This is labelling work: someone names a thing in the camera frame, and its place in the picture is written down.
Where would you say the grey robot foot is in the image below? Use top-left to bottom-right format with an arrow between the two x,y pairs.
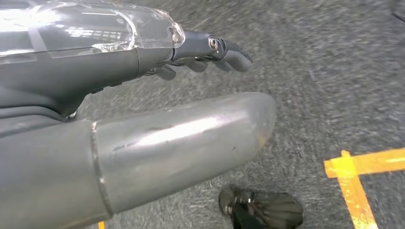
218,186 -> 304,229

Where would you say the yellow floor tape outline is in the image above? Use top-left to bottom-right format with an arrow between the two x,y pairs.
324,147 -> 405,229

